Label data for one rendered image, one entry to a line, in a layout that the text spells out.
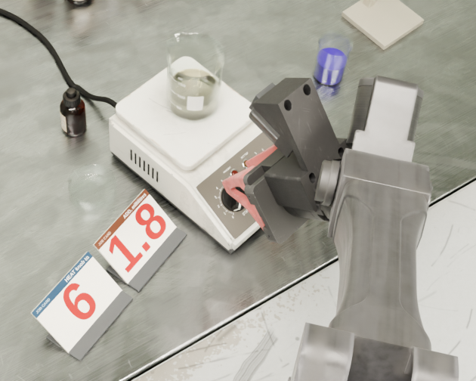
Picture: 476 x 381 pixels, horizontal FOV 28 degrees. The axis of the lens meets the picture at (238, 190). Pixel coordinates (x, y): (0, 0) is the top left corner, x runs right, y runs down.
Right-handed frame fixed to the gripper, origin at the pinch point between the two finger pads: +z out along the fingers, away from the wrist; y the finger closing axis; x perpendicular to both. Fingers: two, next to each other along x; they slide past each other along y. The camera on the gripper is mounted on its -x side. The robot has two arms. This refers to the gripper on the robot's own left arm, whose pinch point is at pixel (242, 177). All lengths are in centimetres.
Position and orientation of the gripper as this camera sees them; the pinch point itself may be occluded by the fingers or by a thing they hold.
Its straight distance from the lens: 95.8
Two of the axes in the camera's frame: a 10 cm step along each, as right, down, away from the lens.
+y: -6.8, 5.7, -4.5
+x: 4.0, 8.1, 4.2
